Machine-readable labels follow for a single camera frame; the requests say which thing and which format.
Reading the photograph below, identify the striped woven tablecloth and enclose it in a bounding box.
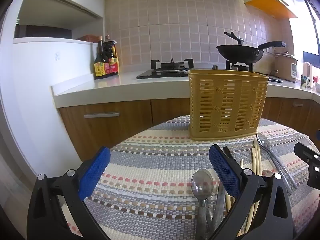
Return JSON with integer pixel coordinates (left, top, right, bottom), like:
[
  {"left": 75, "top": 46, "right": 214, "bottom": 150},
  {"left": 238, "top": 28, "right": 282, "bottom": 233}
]
[{"left": 60, "top": 115, "right": 320, "bottom": 240}]

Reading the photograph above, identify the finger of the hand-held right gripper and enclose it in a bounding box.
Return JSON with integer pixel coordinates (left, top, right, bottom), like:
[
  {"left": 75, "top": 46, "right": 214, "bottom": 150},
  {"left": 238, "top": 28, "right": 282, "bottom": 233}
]
[
  {"left": 308, "top": 164, "right": 320, "bottom": 188},
  {"left": 294, "top": 142, "right": 320, "bottom": 165}
]

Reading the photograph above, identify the beige rice cooker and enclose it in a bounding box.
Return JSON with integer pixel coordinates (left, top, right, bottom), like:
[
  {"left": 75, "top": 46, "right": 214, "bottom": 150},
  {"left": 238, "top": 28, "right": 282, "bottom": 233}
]
[{"left": 273, "top": 51, "right": 299, "bottom": 83}]

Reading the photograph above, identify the white kitchen countertop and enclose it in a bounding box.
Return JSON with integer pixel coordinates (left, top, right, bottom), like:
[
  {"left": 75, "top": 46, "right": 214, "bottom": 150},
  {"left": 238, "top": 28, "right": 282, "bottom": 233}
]
[{"left": 51, "top": 68, "right": 320, "bottom": 108}]

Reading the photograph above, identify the steel spoon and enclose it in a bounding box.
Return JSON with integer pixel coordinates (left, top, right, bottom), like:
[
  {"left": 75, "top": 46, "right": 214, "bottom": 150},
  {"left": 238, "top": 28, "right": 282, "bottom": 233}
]
[{"left": 256, "top": 133, "right": 298, "bottom": 195}]

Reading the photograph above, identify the metal cutlery handle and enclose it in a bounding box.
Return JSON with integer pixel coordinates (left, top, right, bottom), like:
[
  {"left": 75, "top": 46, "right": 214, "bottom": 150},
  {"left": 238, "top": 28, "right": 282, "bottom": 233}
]
[{"left": 207, "top": 181, "right": 226, "bottom": 232}]

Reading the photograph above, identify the slim soy sauce bottle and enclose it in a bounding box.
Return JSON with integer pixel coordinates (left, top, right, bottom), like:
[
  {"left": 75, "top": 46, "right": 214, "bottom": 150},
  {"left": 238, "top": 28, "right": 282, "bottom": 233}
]
[{"left": 94, "top": 36, "right": 110, "bottom": 80}]

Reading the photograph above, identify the patterned mug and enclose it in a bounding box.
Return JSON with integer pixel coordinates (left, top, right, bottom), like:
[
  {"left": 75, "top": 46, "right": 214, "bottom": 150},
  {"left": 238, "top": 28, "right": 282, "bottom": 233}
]
[{"left": 300, "top": 75, "right": 311, "bottom": 89}]

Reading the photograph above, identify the long metal cabinet handle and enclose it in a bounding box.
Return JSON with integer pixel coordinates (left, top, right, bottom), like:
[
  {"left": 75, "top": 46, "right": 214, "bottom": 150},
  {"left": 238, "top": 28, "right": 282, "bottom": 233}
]
[{"left": 84, "top": 112, "right": 120, "bottom": 119}]

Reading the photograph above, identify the black gas stove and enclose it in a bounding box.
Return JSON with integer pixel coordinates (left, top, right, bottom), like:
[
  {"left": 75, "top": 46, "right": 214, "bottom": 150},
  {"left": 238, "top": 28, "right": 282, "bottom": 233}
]
[{"left": 136, "top": 58, "right": 254, "bottom": 80}]

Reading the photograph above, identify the wooden base cabinet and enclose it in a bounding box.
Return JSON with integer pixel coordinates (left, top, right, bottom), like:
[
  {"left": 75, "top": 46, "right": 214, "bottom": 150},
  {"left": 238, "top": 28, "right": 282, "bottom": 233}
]
[{"left": 57, "top": 96, "right": 320, "bottom": 156}]

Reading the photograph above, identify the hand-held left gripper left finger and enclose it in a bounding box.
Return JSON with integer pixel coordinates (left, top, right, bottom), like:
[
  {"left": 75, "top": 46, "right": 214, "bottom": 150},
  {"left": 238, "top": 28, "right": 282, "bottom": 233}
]
[{"left": 26, "top": 146, "right": 111, "bottom": 240}]

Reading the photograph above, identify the black wok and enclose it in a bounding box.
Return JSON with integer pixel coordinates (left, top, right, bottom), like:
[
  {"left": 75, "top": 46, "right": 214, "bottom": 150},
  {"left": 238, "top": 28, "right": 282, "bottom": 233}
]
[{"left": 216, "top": 41, "right": 287, "bottom": 65}]

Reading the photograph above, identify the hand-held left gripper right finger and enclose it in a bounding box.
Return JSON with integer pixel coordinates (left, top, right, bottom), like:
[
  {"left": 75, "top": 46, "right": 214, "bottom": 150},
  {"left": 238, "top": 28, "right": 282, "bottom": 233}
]
[{"left": 207, "top": 144, "right": 295, "bottom": 240}]

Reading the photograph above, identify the black spatula handle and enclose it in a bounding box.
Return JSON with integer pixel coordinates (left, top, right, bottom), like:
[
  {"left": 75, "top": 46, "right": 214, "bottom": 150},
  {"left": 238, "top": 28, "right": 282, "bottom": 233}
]
[{"left": 223, "top": 31, "right": 245, "bottom": 45}]

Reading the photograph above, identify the white electric kettle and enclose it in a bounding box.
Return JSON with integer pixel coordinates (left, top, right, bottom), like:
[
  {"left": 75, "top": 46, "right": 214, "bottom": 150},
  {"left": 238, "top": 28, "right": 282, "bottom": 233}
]
[{"left": 303, "top": 62, "right": 314, "bottom": 88}]

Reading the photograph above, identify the large soy sauce bottle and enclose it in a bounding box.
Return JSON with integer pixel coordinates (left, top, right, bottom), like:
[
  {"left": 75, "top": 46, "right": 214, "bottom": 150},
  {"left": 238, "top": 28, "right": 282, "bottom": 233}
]
[{"left": 103, "top": 35, "right": 119, "bottom": 77}]

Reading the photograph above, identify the yellow plastic utensil basket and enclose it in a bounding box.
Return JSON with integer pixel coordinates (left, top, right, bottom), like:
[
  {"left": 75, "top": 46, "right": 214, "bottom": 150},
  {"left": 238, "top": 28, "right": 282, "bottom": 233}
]
[{"left": 187, "top": 69, "right": 269, "bottom": 141}]

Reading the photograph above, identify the metal spoon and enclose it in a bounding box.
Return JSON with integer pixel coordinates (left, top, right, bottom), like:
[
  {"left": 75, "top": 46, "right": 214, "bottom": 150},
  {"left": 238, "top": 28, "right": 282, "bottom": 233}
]
[{"left": 191, "top": 169, "right": 214, "bottom": 240}]

